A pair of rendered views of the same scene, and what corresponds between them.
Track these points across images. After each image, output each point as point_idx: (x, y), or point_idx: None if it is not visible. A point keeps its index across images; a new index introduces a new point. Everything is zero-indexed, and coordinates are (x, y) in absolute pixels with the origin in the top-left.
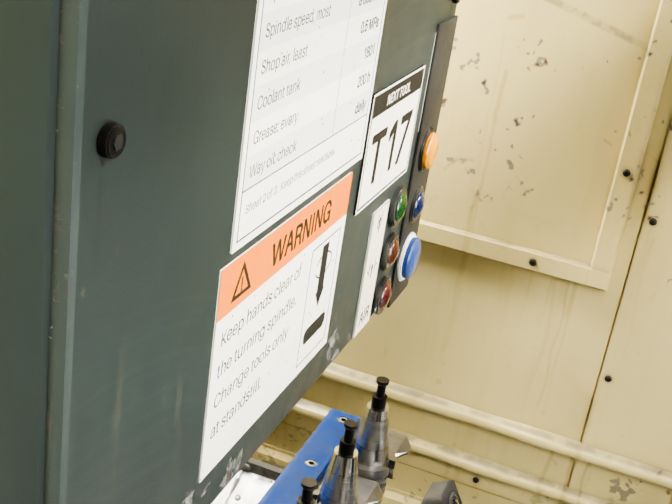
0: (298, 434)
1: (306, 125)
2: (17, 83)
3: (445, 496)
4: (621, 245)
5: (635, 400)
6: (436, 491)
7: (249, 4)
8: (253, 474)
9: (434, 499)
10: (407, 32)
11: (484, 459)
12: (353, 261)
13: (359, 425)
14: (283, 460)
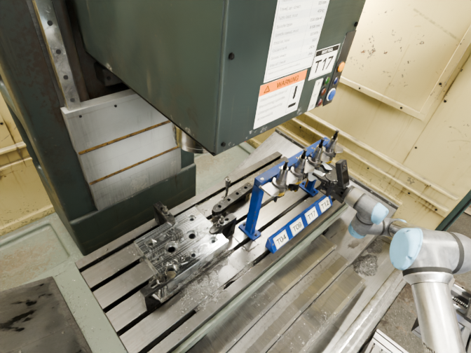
0: None
1: (289, 57)
2: (215, 44)
3: (342, 162)
4: (432, 107)
5: (422, 155)
6: (340, 161)
7: (270, 29)
8: None
9: (338, 162)
10: (331, 34)
11: (371, 162)
12: (308, 92)
13: None
14: None
